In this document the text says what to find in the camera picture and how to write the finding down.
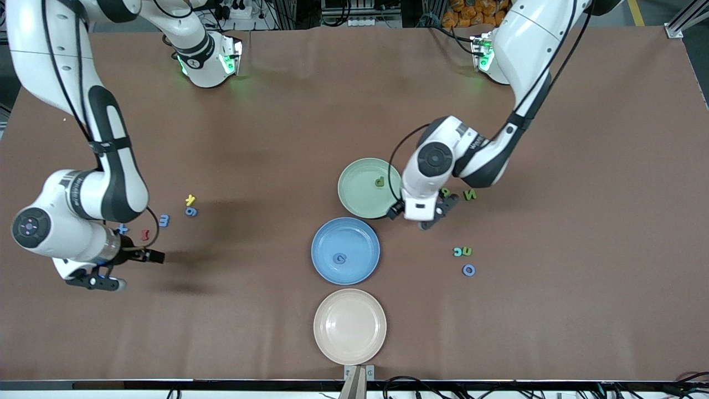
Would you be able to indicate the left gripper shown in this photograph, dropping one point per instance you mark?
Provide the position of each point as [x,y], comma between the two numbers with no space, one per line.
[395,210]

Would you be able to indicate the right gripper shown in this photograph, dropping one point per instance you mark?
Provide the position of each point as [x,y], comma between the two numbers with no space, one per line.
[130,252]

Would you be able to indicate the green letter P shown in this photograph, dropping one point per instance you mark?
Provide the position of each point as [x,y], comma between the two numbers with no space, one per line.
[379,181]

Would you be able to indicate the blue letter E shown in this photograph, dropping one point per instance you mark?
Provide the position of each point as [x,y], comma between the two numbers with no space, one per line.
[164,220]

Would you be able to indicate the blue plus sign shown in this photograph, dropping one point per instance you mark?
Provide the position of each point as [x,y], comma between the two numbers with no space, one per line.
[123,228]

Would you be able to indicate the blue number six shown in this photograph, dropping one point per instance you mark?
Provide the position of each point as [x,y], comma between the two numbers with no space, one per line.
[189,210]

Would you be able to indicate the green letter N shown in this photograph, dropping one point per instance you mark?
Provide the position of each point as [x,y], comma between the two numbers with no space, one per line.
[470,194]

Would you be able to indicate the blue letter G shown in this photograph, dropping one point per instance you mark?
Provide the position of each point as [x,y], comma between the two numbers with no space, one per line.
[336,259]

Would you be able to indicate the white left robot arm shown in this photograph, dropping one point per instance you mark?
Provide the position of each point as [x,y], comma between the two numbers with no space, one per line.
[520,44]

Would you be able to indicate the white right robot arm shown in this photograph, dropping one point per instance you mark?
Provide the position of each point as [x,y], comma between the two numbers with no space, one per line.
[111,183]

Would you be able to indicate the green plate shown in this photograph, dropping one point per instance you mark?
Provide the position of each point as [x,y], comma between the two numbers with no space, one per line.
[363,194]

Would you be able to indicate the blue plate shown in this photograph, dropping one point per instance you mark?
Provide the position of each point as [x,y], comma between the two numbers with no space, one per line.
[354,238]

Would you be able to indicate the yellow letter K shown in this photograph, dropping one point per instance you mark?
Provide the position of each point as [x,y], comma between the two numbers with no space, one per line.
[190,199]

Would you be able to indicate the brown table cover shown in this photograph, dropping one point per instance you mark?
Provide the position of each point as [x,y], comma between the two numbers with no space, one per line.
[221,310]

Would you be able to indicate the purple letter O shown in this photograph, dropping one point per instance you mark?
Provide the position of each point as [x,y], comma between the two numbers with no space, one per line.
[464,270]

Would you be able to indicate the beige plate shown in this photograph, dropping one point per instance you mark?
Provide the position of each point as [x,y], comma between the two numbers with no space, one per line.
[350,327]

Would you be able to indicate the white electronics box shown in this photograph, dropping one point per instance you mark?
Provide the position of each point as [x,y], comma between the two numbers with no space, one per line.
[360,11]

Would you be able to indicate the bag of oranges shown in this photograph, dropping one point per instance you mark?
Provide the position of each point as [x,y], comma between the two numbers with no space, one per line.
[471,11]

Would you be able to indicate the white power strip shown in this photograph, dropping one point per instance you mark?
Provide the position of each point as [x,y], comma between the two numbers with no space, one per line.
[238,10]

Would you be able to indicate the table edge rail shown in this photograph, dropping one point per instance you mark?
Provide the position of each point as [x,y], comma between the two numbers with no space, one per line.
[166,384]

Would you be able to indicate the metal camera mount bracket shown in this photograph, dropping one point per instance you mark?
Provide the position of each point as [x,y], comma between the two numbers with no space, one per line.
[359,379]

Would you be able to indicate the aluminium frame profile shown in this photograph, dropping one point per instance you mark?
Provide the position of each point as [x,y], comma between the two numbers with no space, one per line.
[689,15]

